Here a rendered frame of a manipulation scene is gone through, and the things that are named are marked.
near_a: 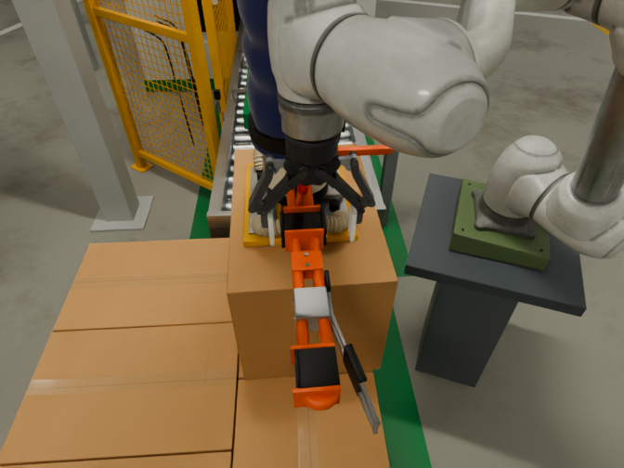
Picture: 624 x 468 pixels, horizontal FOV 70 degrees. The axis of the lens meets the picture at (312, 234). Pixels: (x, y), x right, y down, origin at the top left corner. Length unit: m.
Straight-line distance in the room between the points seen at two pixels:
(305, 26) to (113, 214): 2.37
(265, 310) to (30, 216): 2.23
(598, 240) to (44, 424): 1.51
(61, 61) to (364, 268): 1.72
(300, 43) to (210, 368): 1.07
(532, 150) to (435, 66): 0.94
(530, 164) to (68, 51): 1.89
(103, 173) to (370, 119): 2.26
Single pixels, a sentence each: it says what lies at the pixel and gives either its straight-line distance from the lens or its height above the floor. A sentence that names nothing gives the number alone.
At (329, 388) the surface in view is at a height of 1.10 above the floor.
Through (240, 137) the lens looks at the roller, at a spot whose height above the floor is 0.54.
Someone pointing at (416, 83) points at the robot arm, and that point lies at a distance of 0.41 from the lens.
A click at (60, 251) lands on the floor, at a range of 2.79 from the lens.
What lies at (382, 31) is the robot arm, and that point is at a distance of 0.46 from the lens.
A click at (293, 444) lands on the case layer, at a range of 1.28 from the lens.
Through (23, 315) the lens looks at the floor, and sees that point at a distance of 2.55.
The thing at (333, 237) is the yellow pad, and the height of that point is 0.96.
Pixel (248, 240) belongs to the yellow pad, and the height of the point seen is 0.97.
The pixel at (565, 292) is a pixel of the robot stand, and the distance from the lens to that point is 1.46.
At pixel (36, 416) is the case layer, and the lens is 1.51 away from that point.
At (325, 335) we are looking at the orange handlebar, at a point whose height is 1.09.
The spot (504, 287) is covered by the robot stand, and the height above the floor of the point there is 0.75.
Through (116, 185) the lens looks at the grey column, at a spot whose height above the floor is 0.27.
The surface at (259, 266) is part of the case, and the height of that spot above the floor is 0.94.
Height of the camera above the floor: 1.74
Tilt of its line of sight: 43 degrees down
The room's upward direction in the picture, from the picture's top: straight up
